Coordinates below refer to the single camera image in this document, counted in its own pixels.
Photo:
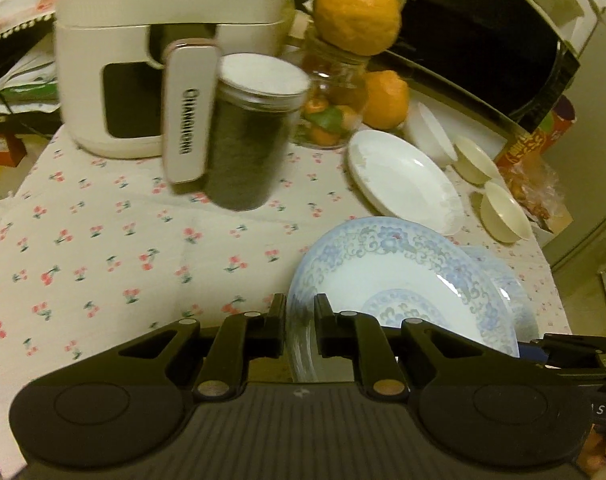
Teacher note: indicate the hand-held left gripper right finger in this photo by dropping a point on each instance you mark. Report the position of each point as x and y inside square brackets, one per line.
[321, 317]

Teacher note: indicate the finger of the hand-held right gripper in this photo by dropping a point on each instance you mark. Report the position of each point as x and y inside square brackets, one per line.
[568, 357]

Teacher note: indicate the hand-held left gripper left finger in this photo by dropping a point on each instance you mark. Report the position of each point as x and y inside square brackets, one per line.
[280, 317]

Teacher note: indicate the blue patterned plate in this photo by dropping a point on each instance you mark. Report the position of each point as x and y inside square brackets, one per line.
[408, 270]
[513, 295]

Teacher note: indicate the white bowl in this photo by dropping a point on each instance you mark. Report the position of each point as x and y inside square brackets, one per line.
[428, 130]

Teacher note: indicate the small cream bowl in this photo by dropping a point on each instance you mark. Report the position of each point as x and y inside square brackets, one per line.
[505, 212]
[475, 160]

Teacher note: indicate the white plate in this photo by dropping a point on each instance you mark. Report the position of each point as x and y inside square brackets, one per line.
[403, 180]

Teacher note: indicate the plastic bag of oranges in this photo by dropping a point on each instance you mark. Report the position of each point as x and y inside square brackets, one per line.
[543, 195]

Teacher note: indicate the dark-filled jar with white lid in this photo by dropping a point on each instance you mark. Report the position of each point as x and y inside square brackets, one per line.
[248, 150]

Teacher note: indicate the cherry print tablecloth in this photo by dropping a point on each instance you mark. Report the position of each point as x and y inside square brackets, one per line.
[133, 220]

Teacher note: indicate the orange printed box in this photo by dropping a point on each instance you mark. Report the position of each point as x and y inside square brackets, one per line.
[528, 145]

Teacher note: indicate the glass jar of small oranges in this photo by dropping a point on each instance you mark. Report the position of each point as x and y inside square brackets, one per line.
[333, 95]

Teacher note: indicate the white refrigerator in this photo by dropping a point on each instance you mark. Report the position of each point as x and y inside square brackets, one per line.
[603, 110]

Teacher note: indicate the large orange with leaves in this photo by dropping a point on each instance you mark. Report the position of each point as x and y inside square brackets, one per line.
[355, 10]

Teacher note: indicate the black microwave oven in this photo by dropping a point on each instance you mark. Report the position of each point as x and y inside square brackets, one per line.
[483, 45]

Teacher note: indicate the red box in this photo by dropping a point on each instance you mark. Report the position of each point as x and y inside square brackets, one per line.
[0, 147]

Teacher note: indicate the white air fryer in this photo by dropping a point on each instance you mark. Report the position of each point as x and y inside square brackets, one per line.
[113, 25]

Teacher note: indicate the green and white packet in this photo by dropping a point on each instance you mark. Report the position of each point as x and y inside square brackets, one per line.
[28, 87]

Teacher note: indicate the printed plastic bag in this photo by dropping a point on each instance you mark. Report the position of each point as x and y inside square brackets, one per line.
[18, 5]

